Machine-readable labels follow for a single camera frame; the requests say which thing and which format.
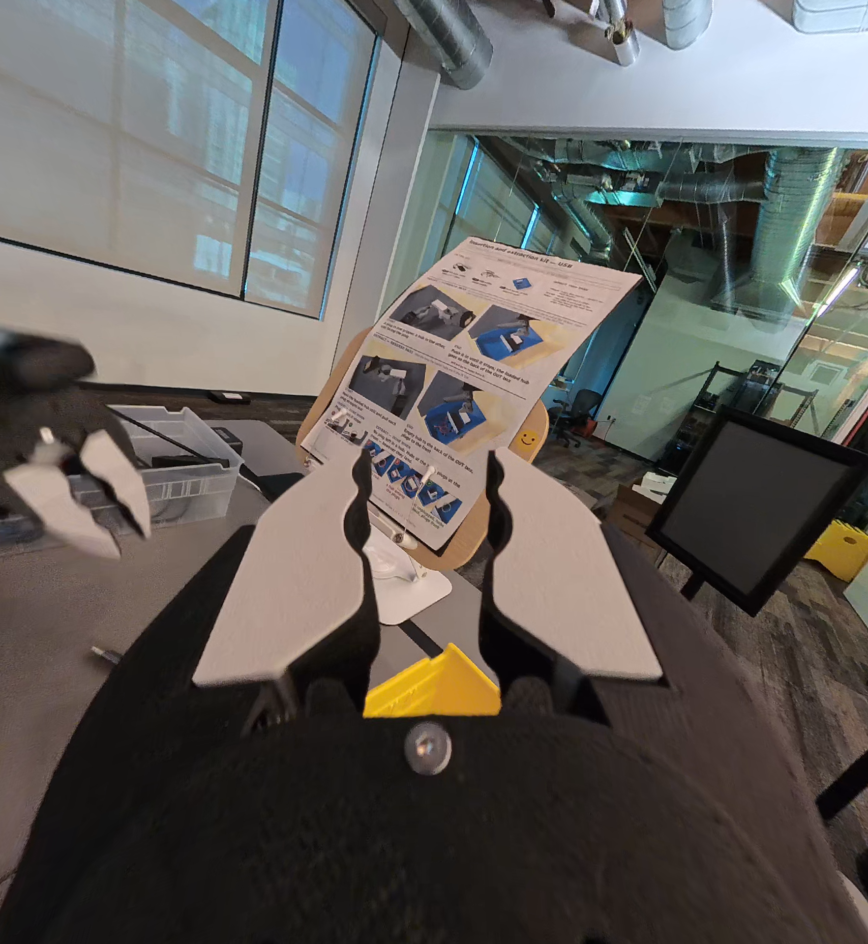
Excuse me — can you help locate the instruction poster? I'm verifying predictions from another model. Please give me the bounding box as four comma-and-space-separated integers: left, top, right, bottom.
304, 236, 641, 554

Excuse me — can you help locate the white stand base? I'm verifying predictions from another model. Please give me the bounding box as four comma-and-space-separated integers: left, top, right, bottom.
363, 529, 454, 626

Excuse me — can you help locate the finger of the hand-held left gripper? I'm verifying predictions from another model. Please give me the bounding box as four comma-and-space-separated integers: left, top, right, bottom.
80, 428, 154, 539
3, 465, 122, 561

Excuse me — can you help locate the silver ventilation duct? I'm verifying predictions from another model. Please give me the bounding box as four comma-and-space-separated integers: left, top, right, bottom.
394, 0, 494, 89

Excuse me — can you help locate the black flat desk pad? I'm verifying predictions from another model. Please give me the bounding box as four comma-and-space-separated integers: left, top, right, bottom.
250, 465, 312, 502

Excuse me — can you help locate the yellow plastic bin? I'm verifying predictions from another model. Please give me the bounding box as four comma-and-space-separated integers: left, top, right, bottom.
363, 642, 503, 719

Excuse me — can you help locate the narrow glass window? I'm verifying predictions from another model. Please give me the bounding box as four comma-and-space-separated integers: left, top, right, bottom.
390, 133, 656, 340

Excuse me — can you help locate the yellow floor sign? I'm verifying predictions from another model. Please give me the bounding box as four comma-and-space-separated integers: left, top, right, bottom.
806, 520, 868, 584

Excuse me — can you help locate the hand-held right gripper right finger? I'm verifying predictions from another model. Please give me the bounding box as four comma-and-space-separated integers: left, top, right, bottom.
481, 447, 665, 684

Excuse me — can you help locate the black office chair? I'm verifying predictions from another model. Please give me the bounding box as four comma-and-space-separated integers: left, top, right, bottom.
564, 388, 606, 446

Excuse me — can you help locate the large glass window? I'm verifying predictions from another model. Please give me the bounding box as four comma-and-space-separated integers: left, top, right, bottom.
0, 0, 379, 318

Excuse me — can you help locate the black floor stand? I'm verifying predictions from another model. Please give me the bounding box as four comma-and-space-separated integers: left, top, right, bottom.
815, 627, 868, 923

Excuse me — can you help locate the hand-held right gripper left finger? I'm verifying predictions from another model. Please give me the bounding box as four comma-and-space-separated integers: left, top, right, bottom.
194, 447, 380, 690

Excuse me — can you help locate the black monitor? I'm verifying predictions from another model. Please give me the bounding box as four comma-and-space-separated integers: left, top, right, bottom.
648, 409, 868, 618

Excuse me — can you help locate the clear plastic bin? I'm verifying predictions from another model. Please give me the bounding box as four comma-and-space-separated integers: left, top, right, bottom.
0, 406, 243, 561

